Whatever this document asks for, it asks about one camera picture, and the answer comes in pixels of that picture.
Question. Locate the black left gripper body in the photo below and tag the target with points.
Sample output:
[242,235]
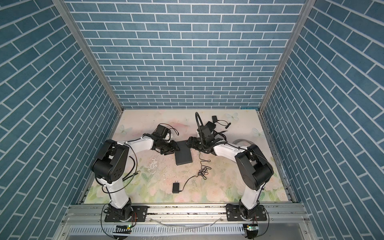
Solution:
[167,147]

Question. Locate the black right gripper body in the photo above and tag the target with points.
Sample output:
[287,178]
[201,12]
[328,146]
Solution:
[197,144]

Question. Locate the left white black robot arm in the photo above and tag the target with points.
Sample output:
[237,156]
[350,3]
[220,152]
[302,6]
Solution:
[111,160]

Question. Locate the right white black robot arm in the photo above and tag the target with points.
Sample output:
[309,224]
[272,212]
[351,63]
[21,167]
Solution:
[254,167]

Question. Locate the black loose power adapter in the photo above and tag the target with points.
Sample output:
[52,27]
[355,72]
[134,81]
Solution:
[176,188]

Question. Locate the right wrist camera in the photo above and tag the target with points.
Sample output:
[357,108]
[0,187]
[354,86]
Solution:
[206,131]

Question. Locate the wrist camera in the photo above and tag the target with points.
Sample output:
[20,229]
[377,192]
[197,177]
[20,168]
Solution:
[162,132]
[206,131]

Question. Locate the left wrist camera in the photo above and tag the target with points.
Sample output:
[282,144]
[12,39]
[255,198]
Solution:
[162,132]

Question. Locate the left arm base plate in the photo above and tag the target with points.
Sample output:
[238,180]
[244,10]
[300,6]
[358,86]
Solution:
[130,213]

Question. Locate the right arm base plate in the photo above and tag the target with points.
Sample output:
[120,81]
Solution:
[246,213]

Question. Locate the white slotted cable duct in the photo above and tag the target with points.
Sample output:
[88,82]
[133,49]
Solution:
[157,230]

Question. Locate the aluminium front rail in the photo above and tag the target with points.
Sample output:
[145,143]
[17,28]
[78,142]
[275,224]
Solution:
[285,212]

